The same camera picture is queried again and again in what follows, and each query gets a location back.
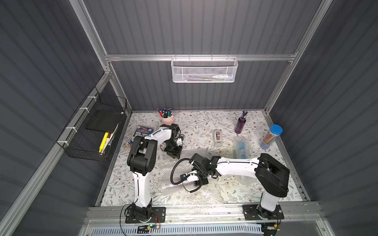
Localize clear tape dispenser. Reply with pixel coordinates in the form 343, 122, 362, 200
213, 130, 222, 147

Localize blue glass bottle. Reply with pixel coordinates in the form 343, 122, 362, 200
235, 140, 249, 159

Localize purple bottle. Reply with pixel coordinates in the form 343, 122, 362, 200
234, 110, 248, 134

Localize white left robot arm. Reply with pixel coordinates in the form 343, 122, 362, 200
127, 124, 183, 221

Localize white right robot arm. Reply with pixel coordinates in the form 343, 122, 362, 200
180, 153, 290, 221

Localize pink pen holder cup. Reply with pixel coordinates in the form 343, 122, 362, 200
161, 115, 174, 125

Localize blue children's book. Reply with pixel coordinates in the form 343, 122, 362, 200
129, 125, 154, 147

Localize yellow highlighter marker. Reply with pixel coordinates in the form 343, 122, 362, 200
98, 132, 109, 153

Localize blue-lidded pencil tube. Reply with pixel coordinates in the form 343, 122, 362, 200
260, 124, 283, 150

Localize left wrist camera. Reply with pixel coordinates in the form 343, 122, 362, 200
176, 137, 183, 147

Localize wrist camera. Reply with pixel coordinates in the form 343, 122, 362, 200
180, 173, 199, 182
176, 137, 183, 147

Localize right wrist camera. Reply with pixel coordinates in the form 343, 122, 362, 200
180, 173, 199, 182

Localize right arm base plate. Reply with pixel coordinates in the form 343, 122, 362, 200
242, 204, 284, 221

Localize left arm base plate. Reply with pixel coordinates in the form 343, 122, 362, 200
124, 206, 166, 224

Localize white wire mesh basket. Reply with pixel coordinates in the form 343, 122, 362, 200
171, 57, 239, 83

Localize black wire wall basket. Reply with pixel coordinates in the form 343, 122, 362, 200
57, 89, 128, 161

